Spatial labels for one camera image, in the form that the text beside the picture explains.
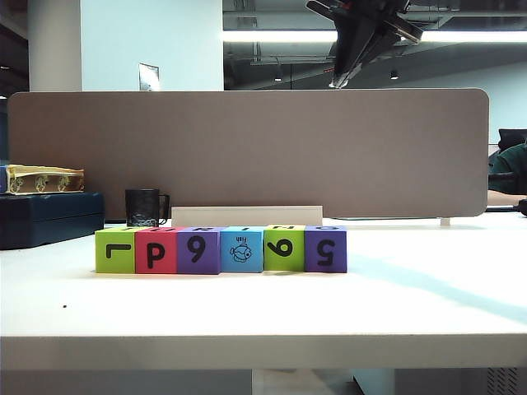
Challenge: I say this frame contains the green block nine and J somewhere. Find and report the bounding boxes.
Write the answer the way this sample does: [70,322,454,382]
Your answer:
[263,225,308,272]

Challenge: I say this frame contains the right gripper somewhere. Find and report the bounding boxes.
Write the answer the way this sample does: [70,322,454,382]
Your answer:
[306,0,423,90]

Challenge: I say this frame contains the black mug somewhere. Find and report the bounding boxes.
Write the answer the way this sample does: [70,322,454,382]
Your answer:
[124,188,170,228]

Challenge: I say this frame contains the yellow gold patterned box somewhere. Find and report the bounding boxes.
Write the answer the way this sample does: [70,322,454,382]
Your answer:
[5,164,86,195]

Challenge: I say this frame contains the beige long cable box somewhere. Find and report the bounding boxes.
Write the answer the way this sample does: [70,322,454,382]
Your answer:
[170,205,324,228]

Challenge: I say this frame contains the purple block nine and D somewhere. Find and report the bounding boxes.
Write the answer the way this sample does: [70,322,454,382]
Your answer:
[176,226,222,275]

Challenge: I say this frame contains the brown desk partition panel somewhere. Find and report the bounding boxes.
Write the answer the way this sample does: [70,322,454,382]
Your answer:
[7,87,491,219]

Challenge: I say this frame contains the dark blue case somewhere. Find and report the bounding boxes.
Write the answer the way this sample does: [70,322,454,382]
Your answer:
[0,191,105,251]

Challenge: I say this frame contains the person in dark green top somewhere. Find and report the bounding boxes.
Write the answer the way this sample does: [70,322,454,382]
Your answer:
[488,142,527,193]

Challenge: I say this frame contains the red block letter P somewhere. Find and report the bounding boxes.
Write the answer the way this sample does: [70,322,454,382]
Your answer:
[134,227,180,275]

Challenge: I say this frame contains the blue block fish picture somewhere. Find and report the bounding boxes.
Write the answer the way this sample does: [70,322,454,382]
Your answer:
[219,226,266,273]

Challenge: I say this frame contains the person bare forearm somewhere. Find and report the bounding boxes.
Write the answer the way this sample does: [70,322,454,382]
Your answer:
[487,189,527,207]

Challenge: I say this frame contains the black office chair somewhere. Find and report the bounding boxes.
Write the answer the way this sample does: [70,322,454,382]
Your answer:
[497,128,527,151]

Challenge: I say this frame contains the grey vent grille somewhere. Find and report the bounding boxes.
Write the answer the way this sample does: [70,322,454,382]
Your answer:
[487,367,520,395]

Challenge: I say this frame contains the purple block number five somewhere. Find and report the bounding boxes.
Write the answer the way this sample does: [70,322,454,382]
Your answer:
[304,225,348,273]

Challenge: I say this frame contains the green block letter L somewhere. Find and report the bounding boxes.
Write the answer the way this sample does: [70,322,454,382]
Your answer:
[95,228,138,274]

